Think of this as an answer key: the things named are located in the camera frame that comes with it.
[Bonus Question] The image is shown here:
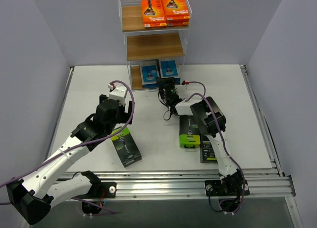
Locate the grey blue razor box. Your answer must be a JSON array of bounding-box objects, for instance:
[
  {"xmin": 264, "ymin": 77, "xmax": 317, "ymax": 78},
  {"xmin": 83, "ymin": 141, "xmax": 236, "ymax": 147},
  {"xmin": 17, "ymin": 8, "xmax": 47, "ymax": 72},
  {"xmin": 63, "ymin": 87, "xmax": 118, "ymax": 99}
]
[{"xmin": 174, "ymin": 76, "xmax": 181, "ymax": 84}]

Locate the blue Harry's box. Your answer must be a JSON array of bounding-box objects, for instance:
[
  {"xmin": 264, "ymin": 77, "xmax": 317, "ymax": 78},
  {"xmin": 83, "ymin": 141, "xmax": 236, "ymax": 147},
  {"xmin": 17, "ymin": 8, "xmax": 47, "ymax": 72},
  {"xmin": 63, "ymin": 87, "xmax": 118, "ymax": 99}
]
[
  {"xmin": 159, "ymin": 59, "xmax": 180, "ymax": 78},
  {"xmin": 139, "ymin": 60, "xmax": 159, "ymax": 88}
]

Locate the black green razor box front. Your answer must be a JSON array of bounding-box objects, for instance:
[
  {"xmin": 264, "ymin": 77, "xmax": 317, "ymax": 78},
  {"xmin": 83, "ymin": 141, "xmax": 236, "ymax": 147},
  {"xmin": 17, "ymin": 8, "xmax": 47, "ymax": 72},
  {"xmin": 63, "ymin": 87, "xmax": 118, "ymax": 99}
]
[{"xmin": 110, "ymin": 127, "xmax": 142, "ymax": 168}]

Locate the black green razor box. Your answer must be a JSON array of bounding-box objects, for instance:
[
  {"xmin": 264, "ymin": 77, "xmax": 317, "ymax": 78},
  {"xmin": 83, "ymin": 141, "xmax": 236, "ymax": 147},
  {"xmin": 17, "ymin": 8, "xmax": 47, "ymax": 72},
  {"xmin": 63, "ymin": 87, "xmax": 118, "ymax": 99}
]
[
  {"xmin": 179, "ymin": 115, "xmax": 201, "ymax": 149},
  {"xmin": 110, "ymin": 127, "xmax": 142, "ymax": 168}
]

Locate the large orange Fusion5 razor box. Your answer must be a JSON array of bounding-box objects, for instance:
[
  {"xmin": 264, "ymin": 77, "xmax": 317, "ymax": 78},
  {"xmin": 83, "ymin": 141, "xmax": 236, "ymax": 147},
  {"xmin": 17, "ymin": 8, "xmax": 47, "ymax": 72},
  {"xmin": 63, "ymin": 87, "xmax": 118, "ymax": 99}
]
[{"xmin": 141, "ymin": 0, "xmax": 167, "ymax": 28}]

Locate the narrow orange Fusion5 razor box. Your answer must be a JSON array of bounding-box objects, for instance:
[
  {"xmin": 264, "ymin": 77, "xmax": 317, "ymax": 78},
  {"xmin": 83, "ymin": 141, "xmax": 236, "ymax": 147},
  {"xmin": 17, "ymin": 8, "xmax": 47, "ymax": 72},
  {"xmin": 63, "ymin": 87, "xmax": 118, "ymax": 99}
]
[{"xmin": 162, "ymin": 0, "xmax": 190, "ymax": 21}]

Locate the black box with face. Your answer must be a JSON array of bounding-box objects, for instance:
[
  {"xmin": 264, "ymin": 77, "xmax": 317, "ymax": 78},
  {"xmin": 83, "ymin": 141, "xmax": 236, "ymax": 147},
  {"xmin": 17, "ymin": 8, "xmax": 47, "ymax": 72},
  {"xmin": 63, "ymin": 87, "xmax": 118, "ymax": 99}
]
[{"xmin": 200, "ymin": 134, "xmax": 217, "ymax": 164}]

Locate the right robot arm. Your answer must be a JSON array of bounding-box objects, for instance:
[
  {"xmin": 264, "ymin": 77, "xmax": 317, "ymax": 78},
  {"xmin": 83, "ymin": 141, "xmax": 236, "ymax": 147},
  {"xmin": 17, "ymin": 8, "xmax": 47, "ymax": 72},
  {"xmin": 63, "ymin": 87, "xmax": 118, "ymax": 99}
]
[{"xmin": 156, "ymin": 77, "xmax": 246, "ymax": 195}]

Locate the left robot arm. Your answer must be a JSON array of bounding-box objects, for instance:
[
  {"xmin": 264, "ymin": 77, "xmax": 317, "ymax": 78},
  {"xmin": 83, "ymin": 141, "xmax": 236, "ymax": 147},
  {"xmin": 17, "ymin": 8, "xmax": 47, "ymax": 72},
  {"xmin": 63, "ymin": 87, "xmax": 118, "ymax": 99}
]
[{"xmin": 5, "ymin": 95, "xmax": 135, "ymax": 225}]

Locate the orange razor box on shelf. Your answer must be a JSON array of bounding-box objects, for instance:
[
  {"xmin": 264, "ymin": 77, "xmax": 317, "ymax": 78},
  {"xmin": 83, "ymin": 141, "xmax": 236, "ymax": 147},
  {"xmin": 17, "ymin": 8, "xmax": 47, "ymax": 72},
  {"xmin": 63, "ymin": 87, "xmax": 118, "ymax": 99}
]
[{"xmin": 166, "ymin": 19, "xmax": 190, "ymax": 27}]

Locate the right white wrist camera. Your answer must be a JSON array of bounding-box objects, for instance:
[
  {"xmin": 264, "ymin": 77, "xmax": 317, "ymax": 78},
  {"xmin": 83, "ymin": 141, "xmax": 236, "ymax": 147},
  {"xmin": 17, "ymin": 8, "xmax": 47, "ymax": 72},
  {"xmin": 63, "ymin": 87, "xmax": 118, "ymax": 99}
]
[{"xmin": 175, "ymin": 80, "xmax": 189, "ymax": 93}]

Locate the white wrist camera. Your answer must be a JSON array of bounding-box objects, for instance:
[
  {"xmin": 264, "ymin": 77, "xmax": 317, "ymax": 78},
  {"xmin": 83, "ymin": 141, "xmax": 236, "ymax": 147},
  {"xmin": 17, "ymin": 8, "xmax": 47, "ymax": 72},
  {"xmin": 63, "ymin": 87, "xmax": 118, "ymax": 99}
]
[
  {"xmin": 108, "ymin": 83, "xmax": 127, "ymax": 106},
  {"xmin": 175, "ymin": 80, "xmax": 189, "ymax": 93}
]

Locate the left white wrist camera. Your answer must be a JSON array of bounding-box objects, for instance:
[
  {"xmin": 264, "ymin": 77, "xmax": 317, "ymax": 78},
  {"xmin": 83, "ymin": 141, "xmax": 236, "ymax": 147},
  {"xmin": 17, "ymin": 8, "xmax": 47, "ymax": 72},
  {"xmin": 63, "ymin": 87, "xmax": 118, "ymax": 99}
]
[{"xmin": 108, "ymin": 83, "xmax": 127, "ymax": 106}]

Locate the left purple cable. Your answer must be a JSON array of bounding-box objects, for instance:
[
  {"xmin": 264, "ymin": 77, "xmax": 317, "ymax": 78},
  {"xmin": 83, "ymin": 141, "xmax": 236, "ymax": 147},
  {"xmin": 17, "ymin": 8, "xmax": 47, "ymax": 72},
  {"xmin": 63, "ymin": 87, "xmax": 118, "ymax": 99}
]
[{"xmin": 0, "ymin": 80, "xmax": 136, "ymax": 215}]

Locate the purple cable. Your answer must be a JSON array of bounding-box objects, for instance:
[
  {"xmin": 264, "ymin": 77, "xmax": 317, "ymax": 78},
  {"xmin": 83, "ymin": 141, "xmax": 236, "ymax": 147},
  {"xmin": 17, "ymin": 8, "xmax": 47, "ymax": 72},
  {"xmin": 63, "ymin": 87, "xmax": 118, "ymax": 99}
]
[
  {"xmin": 185, "ymin": 81, "xmax": 246, "ymax": 213},
  {"xmin": 0, "ymin": 80, "xmax": 136, "ymax": 215}
]

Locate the white wire wooden shelf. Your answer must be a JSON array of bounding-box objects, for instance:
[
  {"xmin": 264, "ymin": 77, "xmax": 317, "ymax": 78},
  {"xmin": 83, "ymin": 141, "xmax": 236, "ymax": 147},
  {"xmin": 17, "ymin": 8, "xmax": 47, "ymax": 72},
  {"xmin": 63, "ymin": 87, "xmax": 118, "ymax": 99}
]
[{"xmin": 118, "ymin": 0, "xmax": 190, "ymax": 90}]

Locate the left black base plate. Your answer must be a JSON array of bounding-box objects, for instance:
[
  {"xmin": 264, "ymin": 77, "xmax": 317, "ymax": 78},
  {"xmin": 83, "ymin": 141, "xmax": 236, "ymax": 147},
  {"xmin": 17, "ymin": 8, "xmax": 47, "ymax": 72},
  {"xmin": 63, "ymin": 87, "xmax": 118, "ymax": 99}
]
[{"xmin": 98, "ymin": 181, "xmax": 117, "ymax": 199}]

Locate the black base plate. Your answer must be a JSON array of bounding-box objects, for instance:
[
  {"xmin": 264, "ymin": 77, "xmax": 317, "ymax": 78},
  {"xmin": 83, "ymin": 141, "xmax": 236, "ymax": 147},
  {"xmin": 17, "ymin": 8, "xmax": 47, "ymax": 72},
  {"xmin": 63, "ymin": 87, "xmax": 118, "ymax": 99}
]
[
  {"xmin": 205, "ymin": 179, "xmax": 250, "ymax": 197},
  {"xmin": 98, "ymin": 181, "xmax": 117, "ymax": 199}
]

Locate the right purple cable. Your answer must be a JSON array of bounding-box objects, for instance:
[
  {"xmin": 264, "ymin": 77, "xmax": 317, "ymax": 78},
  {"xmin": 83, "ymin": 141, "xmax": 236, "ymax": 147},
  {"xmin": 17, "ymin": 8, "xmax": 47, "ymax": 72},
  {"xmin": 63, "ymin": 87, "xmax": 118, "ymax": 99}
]
[{"xmin": 185, "ymin": 81, "xmax": 246, "ymax": 213}]

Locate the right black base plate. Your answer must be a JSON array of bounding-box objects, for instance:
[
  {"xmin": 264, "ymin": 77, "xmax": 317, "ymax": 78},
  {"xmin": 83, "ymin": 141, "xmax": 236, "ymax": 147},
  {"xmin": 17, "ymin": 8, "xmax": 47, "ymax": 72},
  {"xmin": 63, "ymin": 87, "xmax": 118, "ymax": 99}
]
[{"xmin": 205, "ymin": 179, "xmax": 250, "ymax": 197}]

